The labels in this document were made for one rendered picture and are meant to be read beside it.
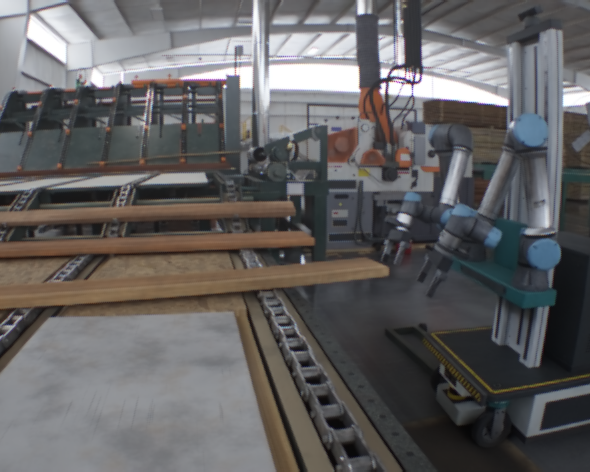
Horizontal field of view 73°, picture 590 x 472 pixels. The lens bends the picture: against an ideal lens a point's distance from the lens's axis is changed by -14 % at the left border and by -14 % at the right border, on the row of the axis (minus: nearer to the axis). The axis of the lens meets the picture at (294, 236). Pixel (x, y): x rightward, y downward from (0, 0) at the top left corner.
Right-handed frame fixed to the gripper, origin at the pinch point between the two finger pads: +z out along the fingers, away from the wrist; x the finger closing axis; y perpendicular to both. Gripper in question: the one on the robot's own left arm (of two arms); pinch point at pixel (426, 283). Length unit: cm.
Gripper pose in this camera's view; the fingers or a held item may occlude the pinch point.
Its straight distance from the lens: 168.4
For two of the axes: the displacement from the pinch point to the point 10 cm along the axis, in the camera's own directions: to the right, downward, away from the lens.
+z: -4.0, 8.7, 2.8
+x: -0.2, 3.0, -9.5
